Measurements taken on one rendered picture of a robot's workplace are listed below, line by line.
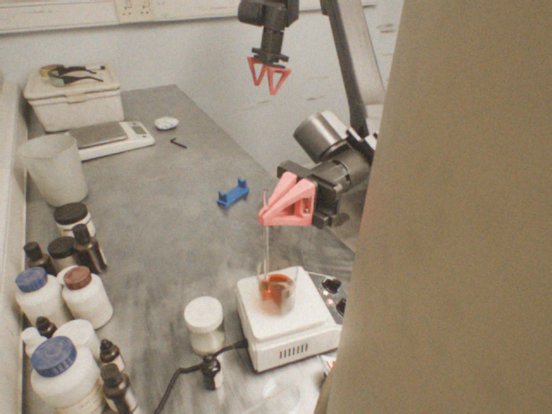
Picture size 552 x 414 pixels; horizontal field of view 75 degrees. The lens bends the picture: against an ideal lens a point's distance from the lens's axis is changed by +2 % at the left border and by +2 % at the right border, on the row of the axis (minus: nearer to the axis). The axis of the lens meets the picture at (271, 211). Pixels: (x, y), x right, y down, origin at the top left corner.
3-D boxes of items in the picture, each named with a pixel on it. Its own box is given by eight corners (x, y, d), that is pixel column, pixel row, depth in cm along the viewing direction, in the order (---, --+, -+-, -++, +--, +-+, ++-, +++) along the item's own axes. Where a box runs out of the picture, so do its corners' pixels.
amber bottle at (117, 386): (137, 388, 54) (123, 354, 49) (138, 411, 51) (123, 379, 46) (112, 396, 53) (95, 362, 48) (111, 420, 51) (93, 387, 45)
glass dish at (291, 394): (307, 407, 52) (308, 399, 51) (275, 429, 50) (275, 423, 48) (285, 376, 56) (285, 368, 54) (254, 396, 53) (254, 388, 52)
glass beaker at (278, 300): (281, 283, 60) (282, 245, 55) (305, 309, 56) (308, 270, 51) (246, 302, 57) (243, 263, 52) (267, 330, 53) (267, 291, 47)
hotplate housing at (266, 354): (334, 285, 71) (338, 256, 66) (369, 341, 61) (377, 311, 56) (223, 314, 65) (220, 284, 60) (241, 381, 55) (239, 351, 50)
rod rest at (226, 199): (240, 186, 100) (239, 175, 98) (249, 191, 99) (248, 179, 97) (216, 203, 94) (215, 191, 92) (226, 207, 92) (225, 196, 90)
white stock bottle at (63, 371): (45, 415, 51) (5, 364, 43) (85, 371, 56) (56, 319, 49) (81, 438, 49) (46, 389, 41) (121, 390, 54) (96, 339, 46)
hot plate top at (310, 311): (301, 267, 64) (301, 264, 63) (330, 322, 54) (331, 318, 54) (235, 284, 61) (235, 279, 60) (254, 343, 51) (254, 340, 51)
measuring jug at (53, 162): (35, 185, 101) (12, 135, 92) (84, 172, 106) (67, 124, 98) (45, 218, 88) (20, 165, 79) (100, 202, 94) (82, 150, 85)
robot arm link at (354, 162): (379, 167, 55) (359, 186, 59) (351, 134, 56) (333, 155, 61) (353, 184, 51) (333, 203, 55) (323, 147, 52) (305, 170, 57)
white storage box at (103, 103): (119, 94, 165) (110, 60, 156) (130, 122, 138) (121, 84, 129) (42, 103, 154) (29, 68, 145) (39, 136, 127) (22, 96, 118)
